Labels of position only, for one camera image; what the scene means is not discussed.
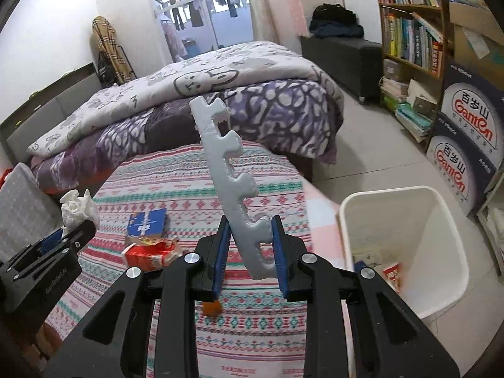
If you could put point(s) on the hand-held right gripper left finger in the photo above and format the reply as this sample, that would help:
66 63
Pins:
222 260

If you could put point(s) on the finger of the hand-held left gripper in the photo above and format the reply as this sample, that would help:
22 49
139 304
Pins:
76 236
51 240

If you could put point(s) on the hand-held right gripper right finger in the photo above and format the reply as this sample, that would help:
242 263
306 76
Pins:
279 260

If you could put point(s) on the white tissue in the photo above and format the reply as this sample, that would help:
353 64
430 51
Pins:
78 208

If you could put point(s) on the grey white foam edge strip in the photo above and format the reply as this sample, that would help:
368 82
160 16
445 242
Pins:
228 173

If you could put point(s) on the white trash bin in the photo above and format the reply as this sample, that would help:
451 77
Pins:
433 224

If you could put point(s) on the clear plastic storage box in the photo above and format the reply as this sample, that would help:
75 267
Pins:
23 201

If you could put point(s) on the orange peel piece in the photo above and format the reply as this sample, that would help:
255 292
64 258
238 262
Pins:
212 309

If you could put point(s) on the pink checked cloth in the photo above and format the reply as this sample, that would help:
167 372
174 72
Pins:
319 220

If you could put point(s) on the red snack packet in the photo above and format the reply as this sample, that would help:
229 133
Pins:
151 256

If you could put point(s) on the small blue box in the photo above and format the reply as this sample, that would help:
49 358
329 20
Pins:
147 222

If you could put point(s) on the striped patterned tablecloth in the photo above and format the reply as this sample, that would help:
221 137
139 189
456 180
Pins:
157 181

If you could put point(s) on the red white wrapper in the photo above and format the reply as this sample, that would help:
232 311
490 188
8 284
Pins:
393 277

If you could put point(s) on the grey upholstered bed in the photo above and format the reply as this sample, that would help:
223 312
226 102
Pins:
71 98

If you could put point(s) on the purple patterned blanket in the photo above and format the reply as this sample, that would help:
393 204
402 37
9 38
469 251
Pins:
283 106

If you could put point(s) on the black hanging bag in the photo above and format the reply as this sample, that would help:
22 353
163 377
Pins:
106 69

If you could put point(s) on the blue water carton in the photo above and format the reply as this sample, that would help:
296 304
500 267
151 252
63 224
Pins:
472 106
453 165

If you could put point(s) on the cartoon print quilt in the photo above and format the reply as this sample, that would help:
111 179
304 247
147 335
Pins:
236 63

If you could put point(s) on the pile of books and papers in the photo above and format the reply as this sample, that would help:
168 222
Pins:
405 106

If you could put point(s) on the plaid coat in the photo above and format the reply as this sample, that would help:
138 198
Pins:
106 35

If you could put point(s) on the dark storage bench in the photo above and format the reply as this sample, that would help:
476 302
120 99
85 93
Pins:
346 63

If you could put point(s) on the blue bucket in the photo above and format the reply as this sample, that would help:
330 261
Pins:
191 48

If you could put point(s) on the white shelf rack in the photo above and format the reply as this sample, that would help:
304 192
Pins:
490 220

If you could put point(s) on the sliding glass door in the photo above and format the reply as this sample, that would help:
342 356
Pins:
236 31

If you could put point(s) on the white curtain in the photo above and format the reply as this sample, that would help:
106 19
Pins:
262 15

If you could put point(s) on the hanging laundry row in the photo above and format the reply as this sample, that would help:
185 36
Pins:
195 13

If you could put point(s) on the black backpack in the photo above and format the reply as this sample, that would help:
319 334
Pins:
332 13

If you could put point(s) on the row of thick green books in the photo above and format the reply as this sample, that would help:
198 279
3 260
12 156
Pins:
409 43

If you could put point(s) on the white pink cabinet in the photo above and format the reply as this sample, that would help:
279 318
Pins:
319 0

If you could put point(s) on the wooden bookshelf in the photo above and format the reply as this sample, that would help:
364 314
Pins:
409 6

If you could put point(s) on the brown cardboard box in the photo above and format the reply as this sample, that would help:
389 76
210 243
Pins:
458 12

